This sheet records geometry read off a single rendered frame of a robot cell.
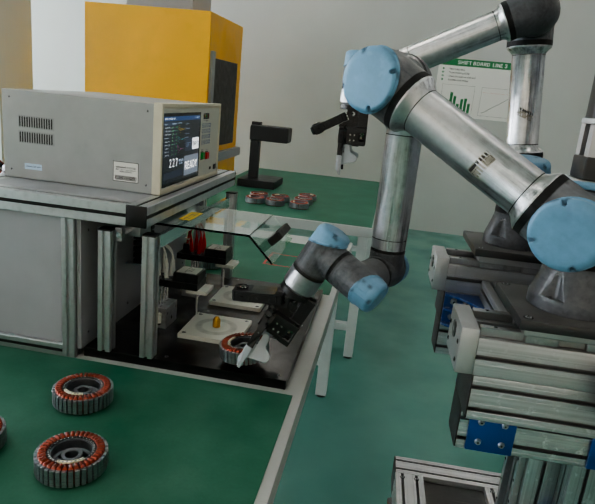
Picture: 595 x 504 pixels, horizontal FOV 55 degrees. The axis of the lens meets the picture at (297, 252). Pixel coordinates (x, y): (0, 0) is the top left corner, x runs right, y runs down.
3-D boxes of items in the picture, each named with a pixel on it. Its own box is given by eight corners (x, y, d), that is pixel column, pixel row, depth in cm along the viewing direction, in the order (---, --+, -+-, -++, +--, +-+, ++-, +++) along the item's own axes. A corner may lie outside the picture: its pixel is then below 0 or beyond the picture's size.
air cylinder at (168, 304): (176, 318, 151) (177, 298, 150) (165, 329, 144) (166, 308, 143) (158, 315, 152) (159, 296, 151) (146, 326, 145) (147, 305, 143)
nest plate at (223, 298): (271, 295, 175) (271, 291, 175) (259, 312, 161) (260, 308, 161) (223, 288, 177) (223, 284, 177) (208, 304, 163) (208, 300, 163)
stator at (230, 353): (274, 347, 134) (274, 332, 133) (262, 369, 124) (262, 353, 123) (228, 343, 137) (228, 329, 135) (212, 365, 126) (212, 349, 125)
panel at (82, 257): (185, 268, 193) (189, 180, 185) (81, 348, 130) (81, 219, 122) (182, 268, 193) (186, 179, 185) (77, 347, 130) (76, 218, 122)
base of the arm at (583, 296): (597, 298, 113) (608, 250, 110) (628, 327, 99) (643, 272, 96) (517, 288, 115) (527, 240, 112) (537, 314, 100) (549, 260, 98)
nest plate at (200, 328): (251, 324, 152) (252, 320, 152) (236, 347, 138) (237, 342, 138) (197, 316, 154) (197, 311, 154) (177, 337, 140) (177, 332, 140)
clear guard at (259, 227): (292, 240, 148) (294, 217, 146) (272, 264, 125) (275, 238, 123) (171, 224, 152) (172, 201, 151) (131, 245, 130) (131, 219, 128)
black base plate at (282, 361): (322, 296, 186) (323, 289, 185) (285, 390, 125) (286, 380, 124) (183, 276, 192) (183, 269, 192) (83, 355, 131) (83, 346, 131)
